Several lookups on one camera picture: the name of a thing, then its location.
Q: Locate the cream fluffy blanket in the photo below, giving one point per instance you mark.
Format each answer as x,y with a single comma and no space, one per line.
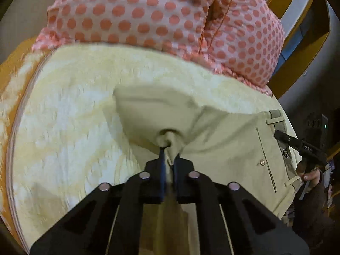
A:
79,98

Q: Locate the person's right hand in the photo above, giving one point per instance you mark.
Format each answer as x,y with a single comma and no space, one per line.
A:
312,175

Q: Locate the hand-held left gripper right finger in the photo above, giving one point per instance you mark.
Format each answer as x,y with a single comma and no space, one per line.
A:
175,176

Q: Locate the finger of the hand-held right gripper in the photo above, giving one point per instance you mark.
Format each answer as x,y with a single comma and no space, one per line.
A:
287,138

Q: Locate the orange bed sheet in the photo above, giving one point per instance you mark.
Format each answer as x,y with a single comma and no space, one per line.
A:
10,69

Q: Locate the yellow wooden bed frame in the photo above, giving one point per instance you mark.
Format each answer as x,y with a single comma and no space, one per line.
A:
313,34

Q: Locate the beige khaki pants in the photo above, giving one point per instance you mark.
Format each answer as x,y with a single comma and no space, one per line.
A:
225,138

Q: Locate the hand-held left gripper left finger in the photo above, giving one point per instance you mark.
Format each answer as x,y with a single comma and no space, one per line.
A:
162,170

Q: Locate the pink polka dot pillow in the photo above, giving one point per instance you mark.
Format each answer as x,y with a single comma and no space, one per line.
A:
159,13

